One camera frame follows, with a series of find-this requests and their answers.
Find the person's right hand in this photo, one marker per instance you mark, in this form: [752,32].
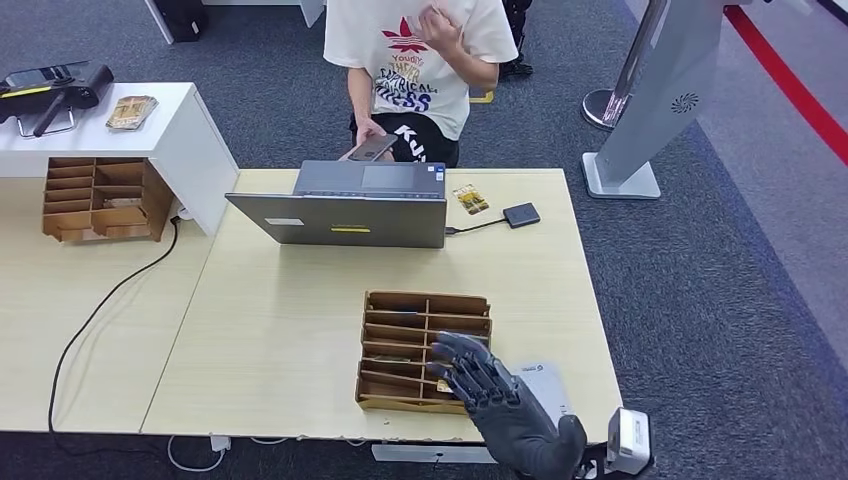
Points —
[370,129]

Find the black box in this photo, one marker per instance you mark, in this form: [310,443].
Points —
[179,16]

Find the white bar under table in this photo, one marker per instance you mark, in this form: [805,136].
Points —
[430,454]

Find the white desk shelf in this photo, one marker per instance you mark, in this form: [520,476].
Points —
[185,139]

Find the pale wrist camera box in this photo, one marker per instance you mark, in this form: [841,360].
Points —
[629,440]

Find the wooden card organizer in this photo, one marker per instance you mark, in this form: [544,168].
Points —
[397,306]
[99,199]

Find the person's left forearm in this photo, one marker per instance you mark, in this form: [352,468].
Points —
[477,71]

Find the chrome stanchion post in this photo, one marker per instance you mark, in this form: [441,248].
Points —
[599,106]

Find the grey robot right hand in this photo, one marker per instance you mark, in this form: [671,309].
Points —
[517,424]

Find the person's left hand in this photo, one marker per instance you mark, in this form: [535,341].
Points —
[440,33]

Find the black square USB device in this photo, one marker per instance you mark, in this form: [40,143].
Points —
[522,215]

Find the grey laptop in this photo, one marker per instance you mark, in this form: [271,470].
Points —
[331,222]

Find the dark smartphone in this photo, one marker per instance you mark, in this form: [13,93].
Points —
[372,148]

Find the stack of yellow cards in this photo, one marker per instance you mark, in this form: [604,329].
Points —
[132,112]

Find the red barrier belt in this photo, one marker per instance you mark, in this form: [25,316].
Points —
[788,79]

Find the yellow floor tape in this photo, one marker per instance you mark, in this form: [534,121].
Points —
[482,98]

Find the black device with metal stand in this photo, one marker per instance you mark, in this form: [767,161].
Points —
[66,89]

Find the person's right forearm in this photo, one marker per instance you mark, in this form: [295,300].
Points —
[362,96]

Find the white power adapter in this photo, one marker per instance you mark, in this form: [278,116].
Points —
[220,444]

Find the white plug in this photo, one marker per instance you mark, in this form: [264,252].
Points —
[184,212]

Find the grey kiosk stand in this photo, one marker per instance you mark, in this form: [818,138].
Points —
[662,86]

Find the person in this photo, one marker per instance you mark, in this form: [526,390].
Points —
[397,86]

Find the black humanoid robot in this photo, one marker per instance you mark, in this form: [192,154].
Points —
[522,46]

